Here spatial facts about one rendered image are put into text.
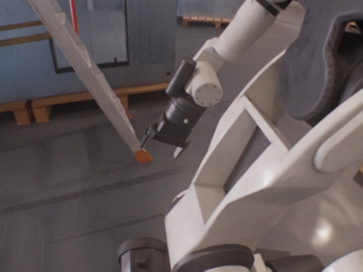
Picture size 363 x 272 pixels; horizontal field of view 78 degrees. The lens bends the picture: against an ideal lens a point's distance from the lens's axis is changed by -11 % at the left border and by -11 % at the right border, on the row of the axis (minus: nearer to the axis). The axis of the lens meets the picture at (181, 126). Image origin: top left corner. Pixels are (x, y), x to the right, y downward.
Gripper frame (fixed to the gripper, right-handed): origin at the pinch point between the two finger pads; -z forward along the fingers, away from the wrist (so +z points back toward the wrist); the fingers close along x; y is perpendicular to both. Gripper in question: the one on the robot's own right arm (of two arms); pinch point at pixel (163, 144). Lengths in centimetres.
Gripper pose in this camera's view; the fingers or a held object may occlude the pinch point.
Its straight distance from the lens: 70.8
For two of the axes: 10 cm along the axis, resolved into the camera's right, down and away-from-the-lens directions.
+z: 4.5, -6.9, -5.7
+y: 0.7, 6.6, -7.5
